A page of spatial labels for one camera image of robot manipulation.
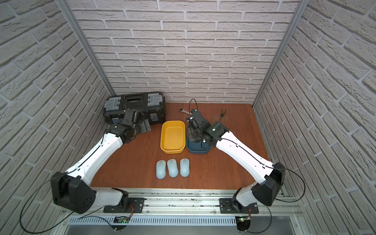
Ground light blue mouse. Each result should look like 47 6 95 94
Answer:
180 158 190 177
156 160 166 179
167 159 179 178

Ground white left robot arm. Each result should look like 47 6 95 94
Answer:
51 109 146 214

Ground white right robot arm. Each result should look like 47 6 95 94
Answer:
186 110 286 210

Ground teal storage box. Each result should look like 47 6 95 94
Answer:
186 124 212 155

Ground yellow storage box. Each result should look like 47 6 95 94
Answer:
160 120 186 154

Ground silver combination wrench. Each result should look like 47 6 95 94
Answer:
179 108 190 115

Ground black plastic toolbox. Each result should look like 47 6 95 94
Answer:
103 92 166 125

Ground yellow black screwdriver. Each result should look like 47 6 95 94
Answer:
218 109 226 122

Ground left green circuit board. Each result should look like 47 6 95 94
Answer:
113 216 131 224

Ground right round controller board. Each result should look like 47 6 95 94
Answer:
235 216 251 232

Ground left black cable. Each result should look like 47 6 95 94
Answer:
19 170 118 235

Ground black cable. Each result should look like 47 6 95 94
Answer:
19 170 118 235
187 98 306 235

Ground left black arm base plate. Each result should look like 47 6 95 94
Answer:
103 198 146 213

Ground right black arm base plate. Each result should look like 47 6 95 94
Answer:
219 198 259 214

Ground aluminium mounting rail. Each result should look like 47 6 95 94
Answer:
52 189 308 235

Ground right black cable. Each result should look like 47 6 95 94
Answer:
187 98 306 235

